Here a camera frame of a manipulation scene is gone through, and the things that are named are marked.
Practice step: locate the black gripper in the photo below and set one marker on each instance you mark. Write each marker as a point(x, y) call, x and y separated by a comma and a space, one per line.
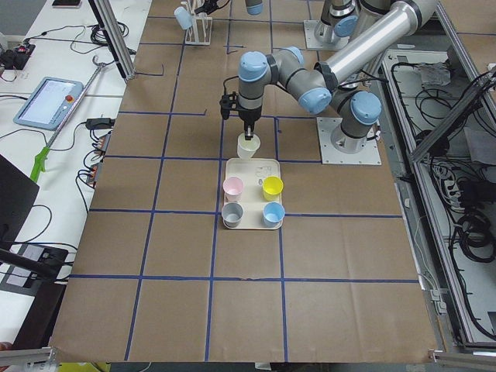
point(248, 116)

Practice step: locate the light blue plastic cup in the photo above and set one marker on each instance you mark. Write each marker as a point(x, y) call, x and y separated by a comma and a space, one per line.
point(183, 17)

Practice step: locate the cream white plastic cup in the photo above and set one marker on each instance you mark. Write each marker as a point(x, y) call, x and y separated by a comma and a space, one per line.
point(246, 148)

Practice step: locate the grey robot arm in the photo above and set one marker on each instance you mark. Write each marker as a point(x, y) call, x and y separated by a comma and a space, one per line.
point(340, 15)
point(379, 24)

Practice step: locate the pink plastic cup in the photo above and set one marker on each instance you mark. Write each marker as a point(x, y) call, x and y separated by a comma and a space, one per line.
point(233, 188)

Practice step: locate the yellow plastic cup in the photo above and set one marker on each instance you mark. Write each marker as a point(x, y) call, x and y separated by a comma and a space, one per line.
point(272, 187)

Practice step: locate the grey plastic cup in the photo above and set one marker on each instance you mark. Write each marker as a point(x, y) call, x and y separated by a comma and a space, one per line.
point(232, 214)

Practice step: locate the cream plastic tray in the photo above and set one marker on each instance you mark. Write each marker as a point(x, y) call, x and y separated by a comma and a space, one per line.
point(253, 172)

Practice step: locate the black power adapter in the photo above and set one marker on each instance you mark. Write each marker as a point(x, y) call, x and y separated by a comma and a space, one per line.
point(99, 123)

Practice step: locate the blue teach pendant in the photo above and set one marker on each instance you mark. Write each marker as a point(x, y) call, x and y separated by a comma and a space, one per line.
point(49, 103)

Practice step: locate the metal reacher grabber tool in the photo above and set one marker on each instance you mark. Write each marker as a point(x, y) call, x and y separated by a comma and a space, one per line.
point(40, 158)

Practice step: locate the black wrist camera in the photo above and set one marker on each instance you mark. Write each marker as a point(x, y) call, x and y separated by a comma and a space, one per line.
point(228, 104)

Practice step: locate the white wire cup rack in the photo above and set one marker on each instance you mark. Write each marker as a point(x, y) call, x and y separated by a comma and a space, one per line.
point(199, 34)

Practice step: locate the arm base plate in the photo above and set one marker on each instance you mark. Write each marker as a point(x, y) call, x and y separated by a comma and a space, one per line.
point(339, 149)
point(319, 36)

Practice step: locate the aluminium frame post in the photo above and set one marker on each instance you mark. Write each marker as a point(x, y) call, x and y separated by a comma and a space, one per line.
point(107, 21)

